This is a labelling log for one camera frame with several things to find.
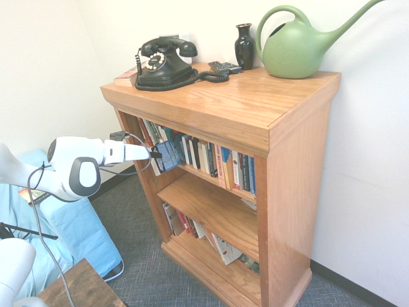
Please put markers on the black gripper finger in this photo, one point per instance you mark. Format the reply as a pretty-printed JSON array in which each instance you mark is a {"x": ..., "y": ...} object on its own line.
[
  {"x": 155, "y": 149},
  {"x": 156, "y": 155}
]

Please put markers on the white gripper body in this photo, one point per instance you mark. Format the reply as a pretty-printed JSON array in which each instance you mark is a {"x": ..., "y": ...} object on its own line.
[{"x": 135, "y": 153}]

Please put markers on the blue and black paperback book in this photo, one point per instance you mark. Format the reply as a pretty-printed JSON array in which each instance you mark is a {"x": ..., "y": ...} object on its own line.
[{"x": 167, "y": 156}]

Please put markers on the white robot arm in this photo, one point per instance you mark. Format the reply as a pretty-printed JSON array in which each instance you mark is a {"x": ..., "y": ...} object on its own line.
[{"x": 73, "y": 156}]

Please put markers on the green book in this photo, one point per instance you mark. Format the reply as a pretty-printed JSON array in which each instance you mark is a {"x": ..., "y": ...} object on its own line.
[{"x": 152, "y": 132}]

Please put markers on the dark teal book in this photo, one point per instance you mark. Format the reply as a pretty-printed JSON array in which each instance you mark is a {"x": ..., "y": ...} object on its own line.
[{"x": 166, "y": 133}]

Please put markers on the dark red book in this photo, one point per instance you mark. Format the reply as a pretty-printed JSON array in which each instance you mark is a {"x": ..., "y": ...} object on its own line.
[
  {"x": 143, "y": 129},
  {"x": 190, "y": 227}
]

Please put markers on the white book with dark spine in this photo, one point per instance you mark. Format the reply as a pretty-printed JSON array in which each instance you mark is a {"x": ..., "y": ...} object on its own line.
[{"x": 192, "y": 152}]

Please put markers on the cream book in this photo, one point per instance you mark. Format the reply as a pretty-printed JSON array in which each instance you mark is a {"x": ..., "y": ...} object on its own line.
[
  {"x": 202, "y": 156},
  {"x": 207, "y": 160}
]

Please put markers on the black and teal book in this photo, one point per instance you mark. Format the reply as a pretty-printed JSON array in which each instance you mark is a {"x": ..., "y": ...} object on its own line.
[{"x": 212, "y": 160}]

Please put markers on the grey covered book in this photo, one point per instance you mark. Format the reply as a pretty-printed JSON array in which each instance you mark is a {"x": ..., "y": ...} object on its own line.
[{"x": 167, "y": 211}]

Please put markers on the salmon pink book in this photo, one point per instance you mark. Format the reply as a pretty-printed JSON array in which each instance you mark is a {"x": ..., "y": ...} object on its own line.
[{"x": 220, "y": 166}]

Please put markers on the blue and orange book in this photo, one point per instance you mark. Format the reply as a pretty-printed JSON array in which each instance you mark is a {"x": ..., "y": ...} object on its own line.
[{"x": 227, "y": 169}]

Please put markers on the tan book with black spine label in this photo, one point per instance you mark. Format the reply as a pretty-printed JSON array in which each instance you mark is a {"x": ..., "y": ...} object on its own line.
[{"x": 177, "y": 225}]

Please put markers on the red brown paperback book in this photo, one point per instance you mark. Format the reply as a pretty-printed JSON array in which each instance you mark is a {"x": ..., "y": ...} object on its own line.
[{"x": 126, "y": 76}]

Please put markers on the white and red book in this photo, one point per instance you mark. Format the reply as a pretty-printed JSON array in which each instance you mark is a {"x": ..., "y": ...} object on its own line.
[{"x": 236, "y": 171}]

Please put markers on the dark brown book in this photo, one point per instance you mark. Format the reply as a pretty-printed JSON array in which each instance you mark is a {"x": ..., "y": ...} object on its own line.
[{"x": 194, "y": 231}]

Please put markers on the plain white book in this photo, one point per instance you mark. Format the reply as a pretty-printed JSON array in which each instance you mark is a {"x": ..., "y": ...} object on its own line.
[{"x": 199, "y": 231}]

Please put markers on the black book with white text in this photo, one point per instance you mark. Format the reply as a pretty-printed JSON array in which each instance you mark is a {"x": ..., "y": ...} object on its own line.
[{"x": 244, "y": 174}]

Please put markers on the thin white book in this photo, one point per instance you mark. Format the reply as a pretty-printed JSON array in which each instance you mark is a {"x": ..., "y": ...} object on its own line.
[{"x": 211, "y": 240}]

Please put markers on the patterned paperback book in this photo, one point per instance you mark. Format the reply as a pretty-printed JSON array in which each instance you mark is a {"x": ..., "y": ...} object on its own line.
[{"x": 250, "y": 204}]

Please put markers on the dark orange paperback book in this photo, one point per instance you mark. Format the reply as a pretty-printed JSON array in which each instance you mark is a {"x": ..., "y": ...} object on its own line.
[{"x": 33, "y": 196}]

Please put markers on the white book with red lips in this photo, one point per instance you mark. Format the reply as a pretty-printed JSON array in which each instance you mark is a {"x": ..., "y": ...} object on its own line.
[{"x": 227, "y": 252}]

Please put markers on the dark illustrated hardcover book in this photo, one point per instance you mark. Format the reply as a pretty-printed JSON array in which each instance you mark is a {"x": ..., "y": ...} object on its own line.
[{"x": 249, "y": 263}]

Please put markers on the black rotary telephone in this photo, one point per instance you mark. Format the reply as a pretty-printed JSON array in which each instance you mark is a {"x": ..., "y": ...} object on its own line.
[
  {"x": 166, "y": 68},
  {"x": 217, "y": 77}
]

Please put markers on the light blue foam seat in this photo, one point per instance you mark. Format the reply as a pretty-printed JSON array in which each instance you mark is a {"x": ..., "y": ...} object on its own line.
[{"x": 80, "y": 230}]

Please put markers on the wooden oak bookshelf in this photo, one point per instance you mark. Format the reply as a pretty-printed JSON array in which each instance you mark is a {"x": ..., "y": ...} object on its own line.
[{"x": 239, "y": 96}]

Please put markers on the black remote control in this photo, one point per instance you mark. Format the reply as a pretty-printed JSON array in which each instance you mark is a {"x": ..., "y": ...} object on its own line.
[
  {"x": 234, "y": 67},
  {"x": 218, "y": 66}
]

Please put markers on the black telephone handset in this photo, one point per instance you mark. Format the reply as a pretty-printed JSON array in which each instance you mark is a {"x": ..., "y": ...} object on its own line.
[{"x": 169, "y": 44}]

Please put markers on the black tripod rod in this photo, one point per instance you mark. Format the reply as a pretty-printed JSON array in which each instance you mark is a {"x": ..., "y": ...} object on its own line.
[{"x": 32, "y": 231}]

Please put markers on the black glossy vase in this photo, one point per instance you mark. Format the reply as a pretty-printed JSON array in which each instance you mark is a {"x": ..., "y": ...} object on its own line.
[{"x": 245, "y": 48}]

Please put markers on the dark brown wooden table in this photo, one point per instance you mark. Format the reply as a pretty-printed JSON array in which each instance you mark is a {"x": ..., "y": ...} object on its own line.
[{"x": 86, "y": 288}]

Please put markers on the green plastic watering can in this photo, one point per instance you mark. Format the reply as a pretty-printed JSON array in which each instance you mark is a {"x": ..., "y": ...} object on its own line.
[{"x": 290, "y": 54}]

